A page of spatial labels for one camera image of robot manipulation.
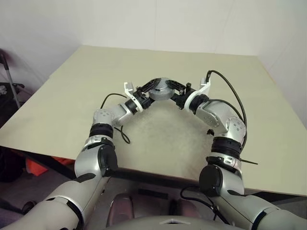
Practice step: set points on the orange object under table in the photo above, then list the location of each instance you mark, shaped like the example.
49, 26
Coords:
36, 167

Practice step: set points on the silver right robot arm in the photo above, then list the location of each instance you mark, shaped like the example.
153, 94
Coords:
216, 112

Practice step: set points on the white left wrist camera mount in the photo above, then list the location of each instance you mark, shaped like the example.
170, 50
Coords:
138, 105

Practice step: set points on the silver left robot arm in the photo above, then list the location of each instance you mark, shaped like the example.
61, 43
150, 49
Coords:
112, 115

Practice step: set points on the grey metal motor housing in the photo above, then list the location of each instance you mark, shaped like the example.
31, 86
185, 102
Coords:
160, 95

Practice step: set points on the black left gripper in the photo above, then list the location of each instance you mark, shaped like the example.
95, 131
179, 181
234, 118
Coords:
141, 97

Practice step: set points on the grey robot torso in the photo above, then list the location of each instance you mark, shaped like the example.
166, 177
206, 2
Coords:
168, 226

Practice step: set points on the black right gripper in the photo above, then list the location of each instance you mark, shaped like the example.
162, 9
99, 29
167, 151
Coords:
183, 98

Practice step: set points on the black caster wheel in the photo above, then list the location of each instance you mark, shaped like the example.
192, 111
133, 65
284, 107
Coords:
28, 207

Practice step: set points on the black table frame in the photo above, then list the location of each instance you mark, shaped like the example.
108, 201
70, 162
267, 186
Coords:
156, 176

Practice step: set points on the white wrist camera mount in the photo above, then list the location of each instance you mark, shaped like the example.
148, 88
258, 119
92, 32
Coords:
138, 105
205, 88

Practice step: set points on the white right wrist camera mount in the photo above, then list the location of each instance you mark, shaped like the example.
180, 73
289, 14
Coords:
205, 88

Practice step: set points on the dark maroon rounded shape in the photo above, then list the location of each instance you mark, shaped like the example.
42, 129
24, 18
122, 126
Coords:
121, 208

